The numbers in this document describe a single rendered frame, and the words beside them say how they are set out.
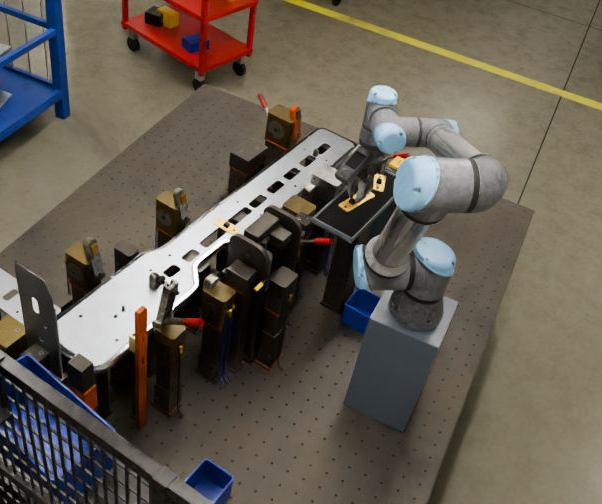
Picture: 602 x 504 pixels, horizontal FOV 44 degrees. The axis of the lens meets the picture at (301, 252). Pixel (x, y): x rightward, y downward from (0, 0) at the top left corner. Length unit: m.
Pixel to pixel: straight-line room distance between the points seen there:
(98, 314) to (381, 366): 0.80
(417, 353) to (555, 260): 2.29
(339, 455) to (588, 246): 2.57
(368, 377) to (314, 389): 0.22
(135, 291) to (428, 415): 0.97
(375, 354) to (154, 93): 3.07
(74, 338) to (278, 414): 0.65
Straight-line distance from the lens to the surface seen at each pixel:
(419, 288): 1.97
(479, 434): 3.33
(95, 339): 2.06
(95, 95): 4.83
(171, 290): 1.89
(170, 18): 5.13
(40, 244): 2.77
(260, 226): 2.12
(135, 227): 2.82
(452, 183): 1.56
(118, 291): 2.18
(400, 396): 2.23
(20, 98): 4.49
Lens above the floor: 2.58
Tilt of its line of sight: 43 degrees down
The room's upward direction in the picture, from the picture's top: 11 degrees clockwise
